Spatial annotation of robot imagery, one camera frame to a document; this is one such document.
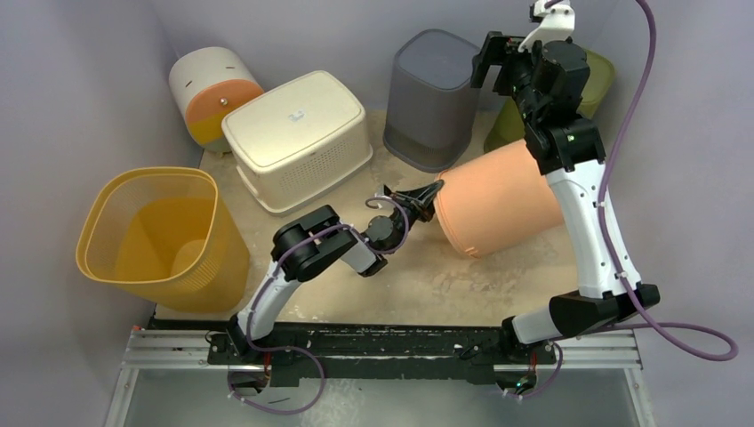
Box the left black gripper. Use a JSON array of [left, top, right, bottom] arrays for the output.
[[386, 182, 445, 255]]

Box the green plastic basket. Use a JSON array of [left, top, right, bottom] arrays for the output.
[[483, 50, 616, 153]]

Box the orange plastic basin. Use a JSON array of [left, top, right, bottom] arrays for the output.
[[434, 140, 564, 258]]

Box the grey plastic basket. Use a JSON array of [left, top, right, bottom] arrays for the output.
[[382, 28, 479, 173]]

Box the white plastic basket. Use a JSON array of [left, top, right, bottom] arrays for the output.
[[221, 70, 373, 216]]

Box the yellow plastic basket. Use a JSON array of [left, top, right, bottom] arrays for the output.
[[76, 166, 250, 313]]

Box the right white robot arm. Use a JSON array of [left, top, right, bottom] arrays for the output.
[[470, 31, 661, 362]]

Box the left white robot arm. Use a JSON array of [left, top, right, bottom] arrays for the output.
[[227, 180, 445, 364]]

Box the white mini drawer cabinet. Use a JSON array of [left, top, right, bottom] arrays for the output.
[[168, 46, 264, 154]]

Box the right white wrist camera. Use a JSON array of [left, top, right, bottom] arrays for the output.
[[517, 0, 575, 52]]

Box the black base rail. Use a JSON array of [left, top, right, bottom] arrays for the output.
[[208, 322, 557, 388]]

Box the aluminium frame rail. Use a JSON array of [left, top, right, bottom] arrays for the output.
[[106, 322, 654, 426]]

